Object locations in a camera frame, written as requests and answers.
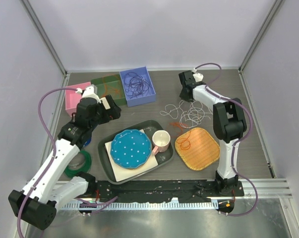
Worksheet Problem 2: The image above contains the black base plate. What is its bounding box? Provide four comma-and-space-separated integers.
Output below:
94, 179, 244, 203

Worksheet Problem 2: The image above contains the green plastic box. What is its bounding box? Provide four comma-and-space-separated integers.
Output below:
90, 74, 127, 106

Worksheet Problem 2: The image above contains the blue plastic box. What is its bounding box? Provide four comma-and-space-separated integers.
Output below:
120, 66, 156, 107

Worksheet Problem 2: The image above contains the green coiled cable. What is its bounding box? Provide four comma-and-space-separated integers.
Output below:
64, 150, 92, 178

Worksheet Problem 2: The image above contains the pink mug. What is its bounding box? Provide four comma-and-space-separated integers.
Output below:
152, 130, 171, 155

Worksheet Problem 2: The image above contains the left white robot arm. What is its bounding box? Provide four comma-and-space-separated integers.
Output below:
8, 95, 121, 231

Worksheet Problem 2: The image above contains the white thin cable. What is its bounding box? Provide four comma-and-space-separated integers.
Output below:
160, 100, 213, 129

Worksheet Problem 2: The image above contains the blue polka dot plate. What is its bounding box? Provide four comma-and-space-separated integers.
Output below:
110, 129, 152, 169

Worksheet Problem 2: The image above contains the slotted cable duct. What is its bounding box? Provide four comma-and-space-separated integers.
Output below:
60, 199, 218, 212

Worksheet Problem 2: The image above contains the orange woven basket tray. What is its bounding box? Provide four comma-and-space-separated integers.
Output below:
175, 127, 220, 171

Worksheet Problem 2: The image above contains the pink plastic box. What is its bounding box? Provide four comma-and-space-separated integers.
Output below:
65, 82, 91, 116

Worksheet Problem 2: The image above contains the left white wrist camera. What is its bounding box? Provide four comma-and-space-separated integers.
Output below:
75, 85, 111, 110

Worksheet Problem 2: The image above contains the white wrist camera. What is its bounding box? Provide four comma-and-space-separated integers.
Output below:
75, 85, 111, 110
191, 68, 204, 82

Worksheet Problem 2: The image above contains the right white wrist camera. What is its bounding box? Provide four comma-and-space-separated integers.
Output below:
191, 68, 204, 82

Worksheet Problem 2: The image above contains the white paper napkin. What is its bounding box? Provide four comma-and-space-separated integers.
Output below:
105, 129, 158, 182

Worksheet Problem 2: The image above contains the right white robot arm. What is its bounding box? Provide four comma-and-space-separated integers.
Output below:
179, 70, 247, 196

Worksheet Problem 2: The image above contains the purple thin cable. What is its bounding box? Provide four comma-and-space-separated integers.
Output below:
123, 71, 152, 97

